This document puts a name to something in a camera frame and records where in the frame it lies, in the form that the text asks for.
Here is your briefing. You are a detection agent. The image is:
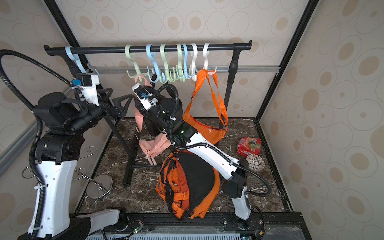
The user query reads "pink sling bag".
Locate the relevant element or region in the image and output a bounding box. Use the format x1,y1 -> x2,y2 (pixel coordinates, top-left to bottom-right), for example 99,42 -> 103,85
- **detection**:
133,74 -> 172,166

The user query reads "orange sling bag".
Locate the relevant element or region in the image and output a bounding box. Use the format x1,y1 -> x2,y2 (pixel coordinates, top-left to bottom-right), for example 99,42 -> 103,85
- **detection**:
183,69 -> 228,145

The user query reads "orange backpack bottom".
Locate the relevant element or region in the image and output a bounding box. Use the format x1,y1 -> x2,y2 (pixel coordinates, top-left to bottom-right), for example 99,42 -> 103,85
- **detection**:
156,151 -> 220,221

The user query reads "black sling bag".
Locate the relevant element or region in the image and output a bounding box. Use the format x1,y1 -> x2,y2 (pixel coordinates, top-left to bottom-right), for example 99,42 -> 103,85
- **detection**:
139,94 -> 165,137

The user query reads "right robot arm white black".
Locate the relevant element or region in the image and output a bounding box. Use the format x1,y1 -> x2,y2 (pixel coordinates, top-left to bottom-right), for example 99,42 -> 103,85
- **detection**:
136,95 -> 252,222

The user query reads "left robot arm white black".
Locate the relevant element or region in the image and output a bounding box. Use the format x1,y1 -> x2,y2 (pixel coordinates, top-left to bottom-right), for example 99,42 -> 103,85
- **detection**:
15,91 -> 129,240

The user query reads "light green hook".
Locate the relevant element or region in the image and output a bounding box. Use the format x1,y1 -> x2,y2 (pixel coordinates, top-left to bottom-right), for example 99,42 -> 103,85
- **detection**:
160,44 -> 177,84
176,44 -> 186,83
125,45 -> 150,82

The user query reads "light blue hook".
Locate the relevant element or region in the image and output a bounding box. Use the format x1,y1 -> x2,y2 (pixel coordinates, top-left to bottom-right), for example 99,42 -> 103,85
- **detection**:
65,46 -> 89,73
146,44 -> 162,83
182,44 -> 193,80

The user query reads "white hook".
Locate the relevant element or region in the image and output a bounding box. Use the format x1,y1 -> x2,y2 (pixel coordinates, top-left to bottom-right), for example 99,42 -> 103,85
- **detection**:
203,43 -> 217,76
190,43 -> 198,82

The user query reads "dark grey clothes rack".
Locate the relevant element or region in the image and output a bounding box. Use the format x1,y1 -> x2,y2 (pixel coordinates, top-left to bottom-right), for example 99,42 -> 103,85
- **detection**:
44,40 -> 253,188

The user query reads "chrome jewelry stand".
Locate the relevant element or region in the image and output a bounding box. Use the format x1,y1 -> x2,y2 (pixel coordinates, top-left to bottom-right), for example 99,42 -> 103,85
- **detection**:
22,146 -> 114,200

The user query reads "red snack packet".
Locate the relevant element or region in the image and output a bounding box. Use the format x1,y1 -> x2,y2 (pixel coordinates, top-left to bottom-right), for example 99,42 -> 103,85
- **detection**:
237,137 -> 262,157

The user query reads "patterned round ball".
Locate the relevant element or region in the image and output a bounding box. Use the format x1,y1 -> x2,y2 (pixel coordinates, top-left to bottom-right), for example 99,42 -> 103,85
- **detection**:
246,155 -> 265,172

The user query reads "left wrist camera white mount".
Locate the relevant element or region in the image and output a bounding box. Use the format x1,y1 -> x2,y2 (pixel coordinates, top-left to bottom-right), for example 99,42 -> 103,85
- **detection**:
72,73 -> 100,107

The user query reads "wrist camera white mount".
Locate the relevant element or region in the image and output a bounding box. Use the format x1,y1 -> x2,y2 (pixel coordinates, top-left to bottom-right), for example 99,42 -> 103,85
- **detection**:
72,73 -> 100,107
132,84 -> 158,111

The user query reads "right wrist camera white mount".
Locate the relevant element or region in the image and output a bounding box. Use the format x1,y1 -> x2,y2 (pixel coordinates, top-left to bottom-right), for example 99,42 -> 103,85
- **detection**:
132,84 -> 158,111

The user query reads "black corner frame post left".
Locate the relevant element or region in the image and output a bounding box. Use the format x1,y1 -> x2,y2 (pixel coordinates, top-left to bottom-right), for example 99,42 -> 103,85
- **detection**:
42,0 -> 80,73

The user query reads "black corner frame post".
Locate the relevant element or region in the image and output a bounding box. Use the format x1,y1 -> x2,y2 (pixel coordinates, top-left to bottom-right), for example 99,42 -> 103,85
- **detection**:
256,0 -> 320,123
42,0 -> 80,73

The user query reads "aluminium rail left wall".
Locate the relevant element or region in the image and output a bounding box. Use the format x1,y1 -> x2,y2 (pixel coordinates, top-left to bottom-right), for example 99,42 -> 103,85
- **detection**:
0,86 -> 73,177

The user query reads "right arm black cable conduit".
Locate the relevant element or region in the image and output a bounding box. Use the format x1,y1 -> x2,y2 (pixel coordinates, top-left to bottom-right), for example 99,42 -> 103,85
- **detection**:
148,83 -> 273,198

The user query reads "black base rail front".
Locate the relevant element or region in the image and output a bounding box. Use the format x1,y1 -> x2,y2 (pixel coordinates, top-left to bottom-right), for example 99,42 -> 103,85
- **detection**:
53,211 -> 304,240

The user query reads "black corner frame post right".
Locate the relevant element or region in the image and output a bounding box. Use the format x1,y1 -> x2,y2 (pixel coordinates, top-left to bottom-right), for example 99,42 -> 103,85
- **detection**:
256,0 -> 320,123

